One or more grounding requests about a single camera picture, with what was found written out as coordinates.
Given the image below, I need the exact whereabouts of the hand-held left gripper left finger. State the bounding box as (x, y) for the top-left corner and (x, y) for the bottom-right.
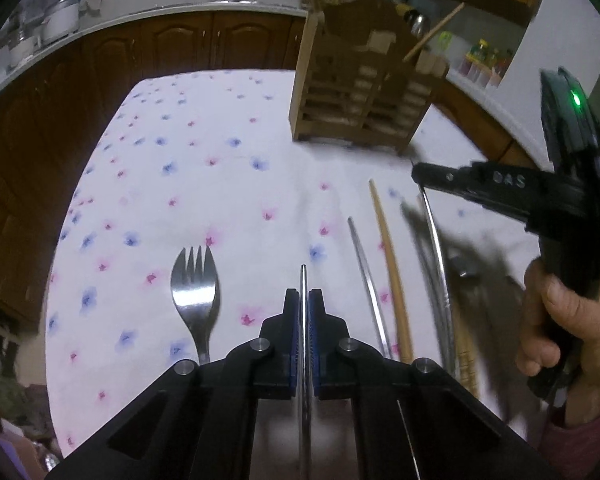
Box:
(45, 288), (301, 480)

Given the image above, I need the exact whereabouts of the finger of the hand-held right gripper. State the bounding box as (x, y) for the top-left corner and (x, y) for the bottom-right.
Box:
(411, 162), (562, 232)

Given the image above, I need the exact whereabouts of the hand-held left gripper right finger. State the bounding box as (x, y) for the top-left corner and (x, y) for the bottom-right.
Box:
(307, 288), (561, 480)

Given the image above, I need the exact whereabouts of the metal spoon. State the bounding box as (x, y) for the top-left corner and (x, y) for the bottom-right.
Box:
(299, 264), (314, 480)

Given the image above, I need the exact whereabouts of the metal chopstick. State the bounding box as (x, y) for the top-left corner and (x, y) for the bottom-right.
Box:
(416, 184), (457, 377)
(347, 217), (395, 359)

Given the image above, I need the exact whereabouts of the smooth wooden chopstick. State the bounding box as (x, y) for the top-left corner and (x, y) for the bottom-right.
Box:
(368, 179), (414, 364)

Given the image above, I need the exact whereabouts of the ribbed bamboo chopstick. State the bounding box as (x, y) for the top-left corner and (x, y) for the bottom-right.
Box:
(450, 305), (479, 398)

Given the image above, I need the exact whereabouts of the wooden utensil holder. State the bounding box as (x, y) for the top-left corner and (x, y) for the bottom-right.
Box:
(289, 0), (451, 153)

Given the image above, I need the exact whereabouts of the person's right hand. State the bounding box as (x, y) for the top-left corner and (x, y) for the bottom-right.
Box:
(515, 259), (600, 429)

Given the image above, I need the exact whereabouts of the metal fork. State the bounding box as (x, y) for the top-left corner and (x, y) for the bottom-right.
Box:
(170, 245), (222, 366)

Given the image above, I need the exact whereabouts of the colourful bottles cluster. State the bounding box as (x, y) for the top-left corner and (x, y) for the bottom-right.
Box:
(457, 37), (515, 88)

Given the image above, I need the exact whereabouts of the metal kettle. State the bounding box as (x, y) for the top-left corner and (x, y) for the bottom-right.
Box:
(404, 5), (432, 38)

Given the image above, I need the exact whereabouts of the floral white tablecloth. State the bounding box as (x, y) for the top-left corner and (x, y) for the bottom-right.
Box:
(44, 69), (546, 461)

